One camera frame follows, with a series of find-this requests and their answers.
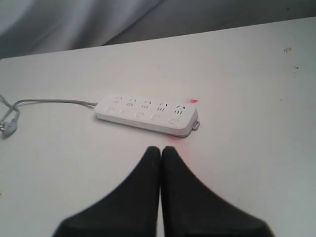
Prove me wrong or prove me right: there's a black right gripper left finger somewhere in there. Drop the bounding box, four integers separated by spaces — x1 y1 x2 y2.
53 146 161 237

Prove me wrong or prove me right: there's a white backdrop cloth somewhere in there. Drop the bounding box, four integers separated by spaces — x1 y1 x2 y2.
0 0 316 58

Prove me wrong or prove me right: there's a grey plug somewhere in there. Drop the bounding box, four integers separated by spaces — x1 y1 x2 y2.
0 108 20 139

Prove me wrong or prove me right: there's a white power strip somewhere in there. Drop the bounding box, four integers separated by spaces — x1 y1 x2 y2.
94 94 200 137

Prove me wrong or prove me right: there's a grey power cable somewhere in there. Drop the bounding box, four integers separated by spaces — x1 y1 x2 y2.
0 93 99 124

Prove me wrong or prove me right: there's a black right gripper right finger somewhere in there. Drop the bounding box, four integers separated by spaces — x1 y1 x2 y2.
160 146 274 237

